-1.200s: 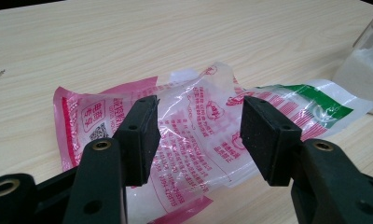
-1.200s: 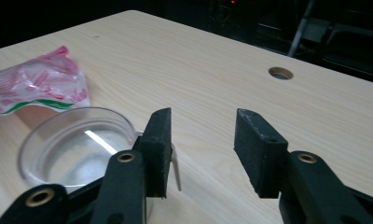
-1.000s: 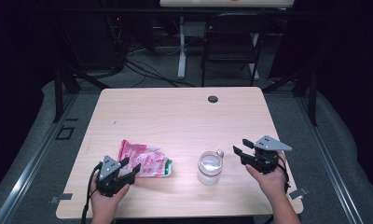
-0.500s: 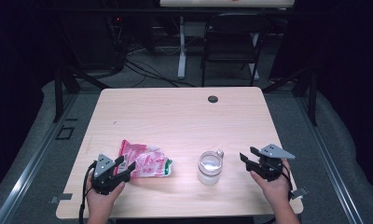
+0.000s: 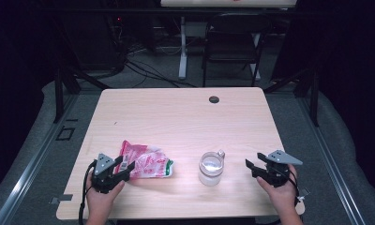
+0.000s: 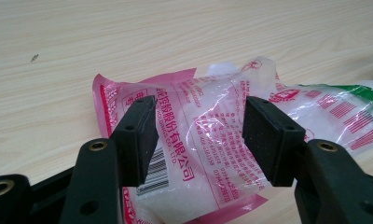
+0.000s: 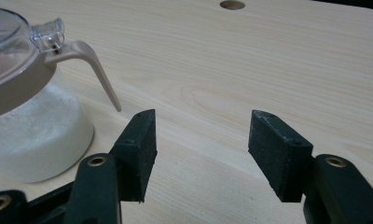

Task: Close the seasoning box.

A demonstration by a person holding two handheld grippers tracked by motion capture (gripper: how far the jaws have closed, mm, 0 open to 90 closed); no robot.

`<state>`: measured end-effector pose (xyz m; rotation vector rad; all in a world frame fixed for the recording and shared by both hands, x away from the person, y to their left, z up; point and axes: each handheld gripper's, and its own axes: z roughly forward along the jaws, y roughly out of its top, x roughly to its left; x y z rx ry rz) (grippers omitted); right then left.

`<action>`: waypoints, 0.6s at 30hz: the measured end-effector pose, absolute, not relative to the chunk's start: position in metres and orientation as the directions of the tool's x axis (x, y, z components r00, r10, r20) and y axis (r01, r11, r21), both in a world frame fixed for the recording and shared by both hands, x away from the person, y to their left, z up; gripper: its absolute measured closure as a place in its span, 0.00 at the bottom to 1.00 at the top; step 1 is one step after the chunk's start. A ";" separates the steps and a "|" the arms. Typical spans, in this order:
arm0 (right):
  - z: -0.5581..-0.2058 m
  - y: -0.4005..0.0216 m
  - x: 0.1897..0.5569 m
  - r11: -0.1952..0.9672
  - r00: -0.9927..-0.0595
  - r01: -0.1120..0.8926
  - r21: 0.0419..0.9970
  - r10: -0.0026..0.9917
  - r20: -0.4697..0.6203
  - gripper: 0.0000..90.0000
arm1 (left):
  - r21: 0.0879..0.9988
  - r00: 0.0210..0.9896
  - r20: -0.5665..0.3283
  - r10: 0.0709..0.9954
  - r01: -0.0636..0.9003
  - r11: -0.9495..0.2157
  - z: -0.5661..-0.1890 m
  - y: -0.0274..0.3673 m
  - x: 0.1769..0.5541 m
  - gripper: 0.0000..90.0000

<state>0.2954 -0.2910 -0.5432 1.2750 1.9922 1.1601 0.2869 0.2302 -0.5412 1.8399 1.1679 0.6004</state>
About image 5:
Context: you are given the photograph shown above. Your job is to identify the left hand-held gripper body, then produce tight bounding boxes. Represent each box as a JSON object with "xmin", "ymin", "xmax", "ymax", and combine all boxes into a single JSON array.
[{"xmin": 89, "ymin": 152, "xmax": 128, "ymax": 194}]

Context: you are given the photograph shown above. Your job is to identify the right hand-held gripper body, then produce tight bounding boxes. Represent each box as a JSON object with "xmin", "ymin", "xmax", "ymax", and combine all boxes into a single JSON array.
[{"xmin": 253, "ymin": 149, "xmax": 304, "ymax": 188}]

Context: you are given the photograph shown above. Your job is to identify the red and white plastic bag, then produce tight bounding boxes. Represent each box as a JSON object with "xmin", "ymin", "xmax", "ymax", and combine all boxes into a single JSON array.
[{"xmin": 114, "ymin": 139, "xmax": 175, "ymax": 180}]

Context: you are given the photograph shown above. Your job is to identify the glass jar with hinged lid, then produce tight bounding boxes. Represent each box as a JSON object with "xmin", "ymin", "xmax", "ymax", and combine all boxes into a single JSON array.
[{"xmin": 198, "ymin": 149, "xmax": 227, "ymax": 188}]

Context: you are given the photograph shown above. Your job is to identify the person's left hand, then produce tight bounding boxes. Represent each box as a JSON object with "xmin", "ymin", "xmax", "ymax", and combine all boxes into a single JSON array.
[{"xmin": 84, "ymin": 178, "xmax": 127, "ymax": 218}]

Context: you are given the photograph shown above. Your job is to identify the person's right hand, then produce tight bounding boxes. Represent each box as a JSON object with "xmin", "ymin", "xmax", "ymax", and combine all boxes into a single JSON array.
[{"xmin": 256, "ymin": 164, "xmax": 300, "ymax": 218}]

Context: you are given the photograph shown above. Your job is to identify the grey tape strip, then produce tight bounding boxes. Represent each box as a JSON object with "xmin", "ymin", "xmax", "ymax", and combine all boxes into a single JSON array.
[
  {"xmin": 297, "ymin": 187, "xmax": 311, "ymax": 201},
  {"xmin": 49, "ymin": 193, "xmax": 74, "ymax": 205}
]

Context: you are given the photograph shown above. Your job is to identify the black metal stand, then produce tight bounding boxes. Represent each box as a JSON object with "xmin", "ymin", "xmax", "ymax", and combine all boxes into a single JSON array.
[
  {"xmin": 262, "ymin": 65, "xmax": 321, "ymax": 128},
  {"xmin": 52, "ymin": 18, "xmax": 113, "ymax": 125}
]

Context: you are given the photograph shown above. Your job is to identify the black folding chair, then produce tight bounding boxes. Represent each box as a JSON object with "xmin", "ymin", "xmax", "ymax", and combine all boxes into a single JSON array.
[{"xmin": 202, "ymin": 12, "xmax": 273, "ymax": 88}]

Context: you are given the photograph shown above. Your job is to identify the white desk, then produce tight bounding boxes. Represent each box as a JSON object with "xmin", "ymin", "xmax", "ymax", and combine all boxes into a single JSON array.
[{"xmin": 159, "ymin": 0, "xmax": 298, "ymax": 82}]

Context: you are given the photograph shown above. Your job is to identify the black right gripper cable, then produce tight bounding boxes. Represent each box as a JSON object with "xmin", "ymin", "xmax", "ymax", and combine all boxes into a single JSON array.
[{"xmin": 288, "ymin": 170, "xmax": 303, "ymax": 205}]

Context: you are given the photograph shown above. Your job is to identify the aluminium floor rail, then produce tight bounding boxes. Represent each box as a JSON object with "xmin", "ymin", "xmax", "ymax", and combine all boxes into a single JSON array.
[
  {"xmin": 0, "ymin": 93, "xmax": 81, "ymax": 225},
  {"xmin": 297, "ymin": 93, "xmax": 368, "ymax": 225}
]

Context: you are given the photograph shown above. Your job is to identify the black floor cables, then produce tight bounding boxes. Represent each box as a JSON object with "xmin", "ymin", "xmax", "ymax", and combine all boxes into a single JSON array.
[{"xmin": 123, "ymin": 58, "xmax": 198, "ymax": 89}]

